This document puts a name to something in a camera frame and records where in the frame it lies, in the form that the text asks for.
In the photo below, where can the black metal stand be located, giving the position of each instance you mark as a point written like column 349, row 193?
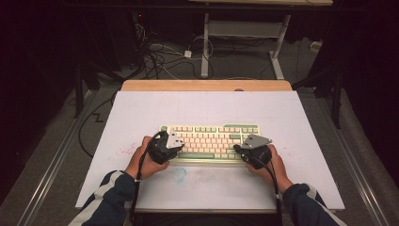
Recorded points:
column 336, row 94
column 78, row 91

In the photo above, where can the person's left hand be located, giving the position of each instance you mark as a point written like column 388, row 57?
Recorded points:
column 141, row 163

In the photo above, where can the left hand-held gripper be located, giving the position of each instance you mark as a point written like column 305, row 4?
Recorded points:
column 163, row 149

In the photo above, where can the aluminium floor rail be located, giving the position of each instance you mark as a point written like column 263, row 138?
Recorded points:
column 59, row 157
column 354, row 175

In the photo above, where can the wooden table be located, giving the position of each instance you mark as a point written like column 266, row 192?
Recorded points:
column 204, row 85

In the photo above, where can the white power strip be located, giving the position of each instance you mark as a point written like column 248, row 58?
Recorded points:
column 315, row 46

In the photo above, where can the white metal desk frame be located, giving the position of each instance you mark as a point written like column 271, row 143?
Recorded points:
column 205, row 47

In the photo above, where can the person's right hand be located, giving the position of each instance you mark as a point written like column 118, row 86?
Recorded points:
column 276, row 172

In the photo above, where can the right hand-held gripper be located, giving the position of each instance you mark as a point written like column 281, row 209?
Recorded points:
column 255, row 152

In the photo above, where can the white power adapter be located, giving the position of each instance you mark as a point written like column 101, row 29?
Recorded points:
column 188, row 54

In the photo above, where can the green and cream keyboard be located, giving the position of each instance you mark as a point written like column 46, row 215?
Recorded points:
column 207, row 142

